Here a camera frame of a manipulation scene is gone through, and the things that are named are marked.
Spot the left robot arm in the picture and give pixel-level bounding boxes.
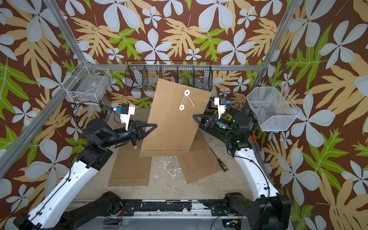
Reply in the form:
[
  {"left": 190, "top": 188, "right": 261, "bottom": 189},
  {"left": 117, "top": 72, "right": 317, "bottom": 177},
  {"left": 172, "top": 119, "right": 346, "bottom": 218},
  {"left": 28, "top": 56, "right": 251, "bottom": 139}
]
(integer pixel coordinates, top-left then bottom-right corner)
[{"left": 13, "top": 118, "right": 157, "bottom": 230}]

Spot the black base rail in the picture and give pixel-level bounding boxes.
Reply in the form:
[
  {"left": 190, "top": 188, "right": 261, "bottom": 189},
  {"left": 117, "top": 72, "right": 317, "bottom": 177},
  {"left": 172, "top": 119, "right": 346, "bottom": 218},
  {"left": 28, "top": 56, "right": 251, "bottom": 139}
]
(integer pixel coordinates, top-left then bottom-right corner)
[{"left": 106, "top": 198, "right": 241, "bottom": 217}]

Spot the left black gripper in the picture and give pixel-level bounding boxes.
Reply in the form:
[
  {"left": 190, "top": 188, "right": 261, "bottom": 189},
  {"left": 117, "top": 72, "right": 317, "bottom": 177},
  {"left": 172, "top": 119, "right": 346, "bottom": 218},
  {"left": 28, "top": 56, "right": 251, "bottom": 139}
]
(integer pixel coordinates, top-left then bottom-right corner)
[{"left": 102, "top": 120, "right": 154, "bottom": 150}]

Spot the brown kraft file bag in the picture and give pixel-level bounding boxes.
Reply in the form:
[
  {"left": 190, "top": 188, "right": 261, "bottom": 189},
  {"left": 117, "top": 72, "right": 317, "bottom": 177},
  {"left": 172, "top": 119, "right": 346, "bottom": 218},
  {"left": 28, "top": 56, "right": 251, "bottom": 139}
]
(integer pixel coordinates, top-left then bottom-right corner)
[
  {"left": 108, "top": 141, "right": 151, "bottom": 187},
  {"left": 177, "top": 130, "right": 222, "bottom": 184},
  {"left": 140, "top": 79, "right": 211, "bottom": 157}
]

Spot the black yellow toolbox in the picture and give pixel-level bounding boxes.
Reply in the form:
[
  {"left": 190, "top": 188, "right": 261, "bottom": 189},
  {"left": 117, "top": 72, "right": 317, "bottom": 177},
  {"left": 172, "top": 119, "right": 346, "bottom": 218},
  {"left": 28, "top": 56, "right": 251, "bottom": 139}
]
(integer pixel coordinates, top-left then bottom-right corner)
[{"left": 204, "top": 98, "right": 255, "bottom": 151}]

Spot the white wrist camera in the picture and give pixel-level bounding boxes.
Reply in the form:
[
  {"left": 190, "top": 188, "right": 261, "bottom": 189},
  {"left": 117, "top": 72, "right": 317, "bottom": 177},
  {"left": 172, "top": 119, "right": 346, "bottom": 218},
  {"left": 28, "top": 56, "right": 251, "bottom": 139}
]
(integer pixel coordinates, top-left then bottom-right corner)
[
  {"left": 214, "top": 97, "right": 231, "bottom": 119},
  {"left": 113, "top": 103, "right": 136, "bottom": 131}
]

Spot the white wire basket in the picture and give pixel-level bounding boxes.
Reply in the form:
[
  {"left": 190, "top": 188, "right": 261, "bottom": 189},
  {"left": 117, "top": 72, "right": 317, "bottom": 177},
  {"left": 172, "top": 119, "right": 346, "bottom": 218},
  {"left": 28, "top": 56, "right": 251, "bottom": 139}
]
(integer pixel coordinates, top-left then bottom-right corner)
[
  {"left": 63, "top": 61, "right": 112, "bottom": 104},
  {"left": 246, "top": 84, "right": 301, "bottom": 132}
]

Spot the black wire basket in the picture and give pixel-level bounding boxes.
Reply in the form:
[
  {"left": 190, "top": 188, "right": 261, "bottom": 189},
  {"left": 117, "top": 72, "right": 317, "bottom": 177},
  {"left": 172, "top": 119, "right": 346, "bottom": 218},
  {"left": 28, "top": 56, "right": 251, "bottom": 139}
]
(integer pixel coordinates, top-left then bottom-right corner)
[{"left": 124, "top": 60, "right": 213, "bottom": 92}]

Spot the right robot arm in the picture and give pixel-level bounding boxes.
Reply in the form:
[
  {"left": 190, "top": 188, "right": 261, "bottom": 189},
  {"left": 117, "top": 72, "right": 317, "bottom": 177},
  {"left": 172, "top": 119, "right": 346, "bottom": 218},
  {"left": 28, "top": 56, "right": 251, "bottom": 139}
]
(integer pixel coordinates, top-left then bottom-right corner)
[{"left": 193, "top": 112, "right": 291, "bottom": 230}]

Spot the black yellow screwdriver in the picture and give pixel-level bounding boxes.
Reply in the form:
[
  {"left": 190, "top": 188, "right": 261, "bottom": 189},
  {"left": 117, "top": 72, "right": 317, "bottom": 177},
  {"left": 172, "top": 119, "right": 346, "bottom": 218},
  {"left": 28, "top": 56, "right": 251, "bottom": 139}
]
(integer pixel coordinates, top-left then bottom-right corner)
[{"left": 211, "top": 149, "right": 228, "bottom": 172}]

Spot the white wire basket left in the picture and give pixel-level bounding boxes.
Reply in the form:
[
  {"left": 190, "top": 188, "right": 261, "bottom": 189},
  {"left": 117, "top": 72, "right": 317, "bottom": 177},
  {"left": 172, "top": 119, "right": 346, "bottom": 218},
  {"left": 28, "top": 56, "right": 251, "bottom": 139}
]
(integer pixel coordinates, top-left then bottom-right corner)
[{"left": 63, "top": 61, "right": 112, "bottom": 104}]

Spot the white wire basket right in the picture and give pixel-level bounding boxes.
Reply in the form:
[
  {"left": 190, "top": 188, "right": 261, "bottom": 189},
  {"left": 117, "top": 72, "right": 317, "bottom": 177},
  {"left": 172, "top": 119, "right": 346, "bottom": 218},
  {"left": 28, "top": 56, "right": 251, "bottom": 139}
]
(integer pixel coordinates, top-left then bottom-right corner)
[{"left": 246, "top": 84, "right": 301, "bottom": 132}]

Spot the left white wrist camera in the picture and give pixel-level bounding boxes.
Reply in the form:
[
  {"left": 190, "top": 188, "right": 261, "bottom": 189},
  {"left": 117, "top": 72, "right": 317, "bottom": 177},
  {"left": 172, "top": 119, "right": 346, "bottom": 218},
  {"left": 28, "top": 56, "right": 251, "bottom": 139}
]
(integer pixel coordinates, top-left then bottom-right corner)
[{"left": 113, "top": 103, "right": 136, "bottom": 131}]

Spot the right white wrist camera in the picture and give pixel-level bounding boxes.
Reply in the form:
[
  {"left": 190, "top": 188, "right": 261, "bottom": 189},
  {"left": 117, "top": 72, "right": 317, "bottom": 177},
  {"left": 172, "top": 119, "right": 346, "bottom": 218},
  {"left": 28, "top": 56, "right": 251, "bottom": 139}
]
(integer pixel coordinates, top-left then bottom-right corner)
[{"left": 214, "top": 97, "right": 231, "bottom": 119}]

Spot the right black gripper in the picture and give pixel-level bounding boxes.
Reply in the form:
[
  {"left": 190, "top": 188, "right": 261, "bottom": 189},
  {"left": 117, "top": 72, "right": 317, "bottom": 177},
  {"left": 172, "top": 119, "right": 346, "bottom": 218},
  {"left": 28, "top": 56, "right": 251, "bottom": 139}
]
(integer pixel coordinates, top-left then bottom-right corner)
[{"left": 196, "top": 111, "right": 237, "bottom": 140}]

